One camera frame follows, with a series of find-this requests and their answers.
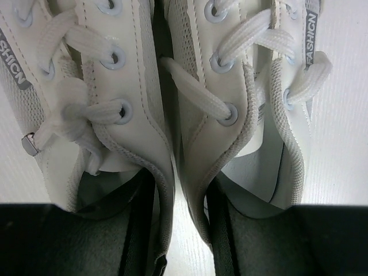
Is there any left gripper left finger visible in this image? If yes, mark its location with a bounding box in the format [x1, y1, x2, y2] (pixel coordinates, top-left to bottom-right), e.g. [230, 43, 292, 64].
[0, 172, 158, 276]

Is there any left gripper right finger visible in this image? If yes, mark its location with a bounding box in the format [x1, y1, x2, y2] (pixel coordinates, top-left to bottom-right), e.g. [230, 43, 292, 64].
[205, 177, 368, 276]

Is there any white sneaker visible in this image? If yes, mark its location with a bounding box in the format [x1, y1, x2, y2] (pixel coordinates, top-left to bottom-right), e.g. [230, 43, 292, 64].
[160, 0, 334, 276]
[1, 1, 174, 275]

